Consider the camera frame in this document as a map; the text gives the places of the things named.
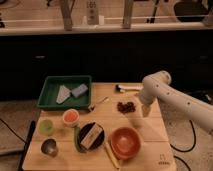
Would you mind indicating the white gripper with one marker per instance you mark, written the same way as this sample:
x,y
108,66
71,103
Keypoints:
x,y
146,99

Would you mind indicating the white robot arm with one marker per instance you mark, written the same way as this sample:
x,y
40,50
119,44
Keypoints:
x,y
157,85

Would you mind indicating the red bowl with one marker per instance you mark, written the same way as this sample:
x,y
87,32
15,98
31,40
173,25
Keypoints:
x,y
125,143

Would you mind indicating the yellow wooden stick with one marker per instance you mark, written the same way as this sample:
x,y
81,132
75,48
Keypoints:
x,y
111,155

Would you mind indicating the blue-grey rectangular sponge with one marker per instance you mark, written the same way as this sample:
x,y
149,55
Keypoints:
x,y
78,91

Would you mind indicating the green vegetable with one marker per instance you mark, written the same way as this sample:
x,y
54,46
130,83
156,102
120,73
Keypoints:
x,y
76,140

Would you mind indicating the white cup orange inside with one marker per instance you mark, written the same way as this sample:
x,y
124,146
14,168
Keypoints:
x,y
70,117

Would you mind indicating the grey wedge sponge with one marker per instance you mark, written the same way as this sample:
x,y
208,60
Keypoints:
x,y
63,94

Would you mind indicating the green plastic tray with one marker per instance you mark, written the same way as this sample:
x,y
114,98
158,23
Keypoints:
x,y
49,92

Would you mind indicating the green cup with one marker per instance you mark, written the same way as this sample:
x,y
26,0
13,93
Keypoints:
x,y
46,127

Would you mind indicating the metal cup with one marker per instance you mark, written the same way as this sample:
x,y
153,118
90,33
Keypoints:
x,y
49,147

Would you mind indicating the wooden shelf ledge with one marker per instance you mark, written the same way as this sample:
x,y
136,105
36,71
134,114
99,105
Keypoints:
x,y
83,29

